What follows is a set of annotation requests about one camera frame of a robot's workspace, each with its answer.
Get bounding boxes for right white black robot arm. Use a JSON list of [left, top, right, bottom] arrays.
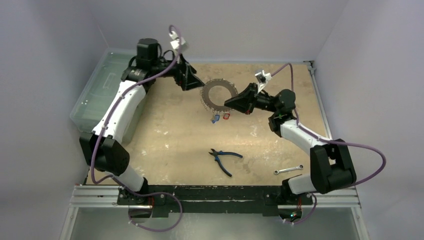
[[224, 83, 357, 204]]

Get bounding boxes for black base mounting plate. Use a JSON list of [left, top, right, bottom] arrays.
[[117, 185, 313, 218]]

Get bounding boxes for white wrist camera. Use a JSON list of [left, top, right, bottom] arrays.
[[255, 69, 272, 93], [169, 31, 189, 53]]

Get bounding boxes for blue handled pliers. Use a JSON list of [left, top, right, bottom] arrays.
[[208, 149, 244, 178]]

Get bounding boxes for aluminium frame rail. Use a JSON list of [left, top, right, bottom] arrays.
[[60, 185, 370, 240]]

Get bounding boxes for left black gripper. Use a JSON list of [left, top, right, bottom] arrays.
[[151, 50, 204, 90]]

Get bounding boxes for small silver wrench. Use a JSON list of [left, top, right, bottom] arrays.
[[273, 164, 304, 175]]

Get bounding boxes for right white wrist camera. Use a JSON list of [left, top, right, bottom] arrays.
[[255, 69, 272, 93]]

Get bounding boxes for red key tag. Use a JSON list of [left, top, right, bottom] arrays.
[[222, 112, 231, 120]]

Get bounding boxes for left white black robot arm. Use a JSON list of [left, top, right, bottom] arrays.
[[79, 37, 205, 205]]

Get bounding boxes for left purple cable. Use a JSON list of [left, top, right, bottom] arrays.
[[90, 24, 184, 233]]

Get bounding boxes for translucent green plastic box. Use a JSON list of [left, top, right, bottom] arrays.
[[69, 48, 136, 132]]

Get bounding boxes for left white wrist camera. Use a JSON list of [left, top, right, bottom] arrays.
[[169, 31, 189, 53]]

